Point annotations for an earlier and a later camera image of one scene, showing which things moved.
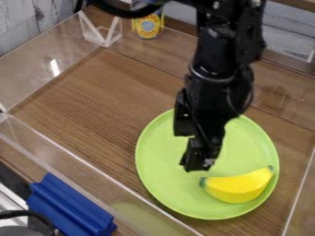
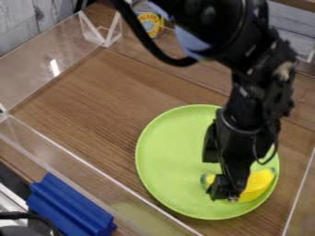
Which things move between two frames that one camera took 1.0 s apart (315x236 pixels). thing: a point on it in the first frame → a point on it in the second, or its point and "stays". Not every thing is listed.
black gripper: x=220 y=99 → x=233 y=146
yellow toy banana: x=238 y=189 stays
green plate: x=248 y=150 stays
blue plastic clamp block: x=73 y=214 stays
